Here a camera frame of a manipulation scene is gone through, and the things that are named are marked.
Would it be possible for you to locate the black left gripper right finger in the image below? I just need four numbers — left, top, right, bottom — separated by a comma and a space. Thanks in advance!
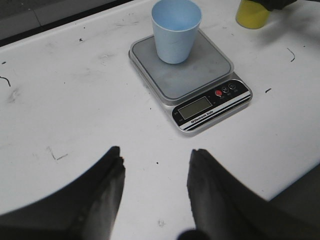
187, 149, 320, 240

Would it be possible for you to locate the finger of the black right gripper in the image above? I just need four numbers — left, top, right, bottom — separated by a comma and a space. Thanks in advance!
257, 0, 297, 11

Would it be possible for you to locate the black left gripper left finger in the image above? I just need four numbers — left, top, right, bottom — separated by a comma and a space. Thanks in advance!
0, 146, 125, 240

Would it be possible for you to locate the yellow squeeze bottle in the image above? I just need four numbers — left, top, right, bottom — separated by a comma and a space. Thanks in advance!
235, 0, 270, 30

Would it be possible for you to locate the light blue plastic cup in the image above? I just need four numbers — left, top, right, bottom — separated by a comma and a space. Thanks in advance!
151, 0, 202, 64

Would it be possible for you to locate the silver digital kitchen scale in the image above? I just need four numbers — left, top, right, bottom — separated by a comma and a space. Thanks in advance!
128, 30, 253, 136

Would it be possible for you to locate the grey stone counter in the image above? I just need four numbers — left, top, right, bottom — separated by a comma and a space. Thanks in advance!
0, 0, 127, 46

